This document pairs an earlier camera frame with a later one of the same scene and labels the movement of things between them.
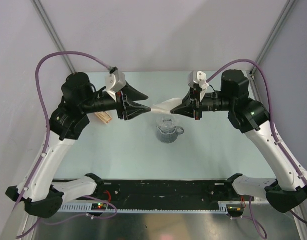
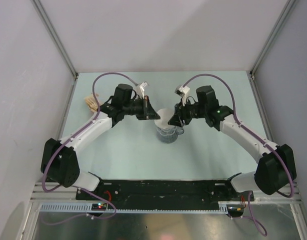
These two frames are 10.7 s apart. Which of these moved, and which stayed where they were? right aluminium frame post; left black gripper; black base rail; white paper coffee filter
Moved: white paper coffee filter; left black gripper
Stayed: black base rail; right aluminium frame post
